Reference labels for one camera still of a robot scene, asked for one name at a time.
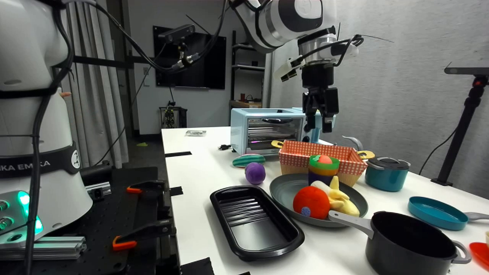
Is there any black saucepan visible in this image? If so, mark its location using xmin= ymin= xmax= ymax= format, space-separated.
xmin=328 ymin=210 xmax=472 ymax=275

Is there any red round plush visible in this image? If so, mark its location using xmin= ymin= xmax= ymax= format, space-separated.
xmin=293 ymin=186 xmax=330 ymax=218

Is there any purple ball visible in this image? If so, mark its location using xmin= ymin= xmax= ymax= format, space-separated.
xmin=244 ymin=162 xmax=266 ymax=185

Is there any teal toy pan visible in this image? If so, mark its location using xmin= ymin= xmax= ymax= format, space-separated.
xmin=408 ymin=195 xmax=489 ymax=230

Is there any green stacked cup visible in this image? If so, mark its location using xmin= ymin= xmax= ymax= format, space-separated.
xmin=308 ymin=154 xmax=339 ymax=175

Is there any black camera tripod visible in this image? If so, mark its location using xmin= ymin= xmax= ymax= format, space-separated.
xmin=434 ymin=64 xmax=489 ymax=185

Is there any teal toy utensil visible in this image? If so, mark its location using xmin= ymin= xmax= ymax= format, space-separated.
xmin=232 ymin=154 xmax=266 ymax=168

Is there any grey frying pan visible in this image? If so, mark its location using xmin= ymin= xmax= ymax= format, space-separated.
xmin=269 ymin=174 xmax=368 ymax=229

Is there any red checkered basket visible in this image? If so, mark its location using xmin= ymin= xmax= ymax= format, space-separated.
xmin=278 ymin=140 xmax=366 ymax=186

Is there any orange plushy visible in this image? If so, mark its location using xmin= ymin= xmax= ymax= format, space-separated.
xmin=316 ymin=154 xmax=333 ymax=165

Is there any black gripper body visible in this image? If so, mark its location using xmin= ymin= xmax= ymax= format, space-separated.
xmin=301 ymin=53 xmax=339 ymax=114

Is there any orange clamp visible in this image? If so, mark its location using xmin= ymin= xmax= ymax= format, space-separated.
xmin=110 ymin=218 xmax=172 ymax=253
xmin=125 ymin=185 xmax=163 ymax=195

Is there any dark purple cup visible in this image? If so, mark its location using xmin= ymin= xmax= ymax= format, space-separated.
xmin=308 ymin=171 xmax=336 ymax=185

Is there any yellow banana plush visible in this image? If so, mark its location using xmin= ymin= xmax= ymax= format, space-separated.
xmin=311 ymin=175 xmax=359 ymax=217

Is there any wall monitor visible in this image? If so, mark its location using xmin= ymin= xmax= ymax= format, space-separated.
xmin=153 ymin=26 xmax=226 ymax=90

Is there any red small plate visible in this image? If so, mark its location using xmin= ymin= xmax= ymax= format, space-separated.
xmin=469 ymin=241 xmax=489 ymax=272

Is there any blue toy oven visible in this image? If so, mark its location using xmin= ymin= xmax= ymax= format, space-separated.
xmin=230 ymin=107 xmax=322 ymax=155

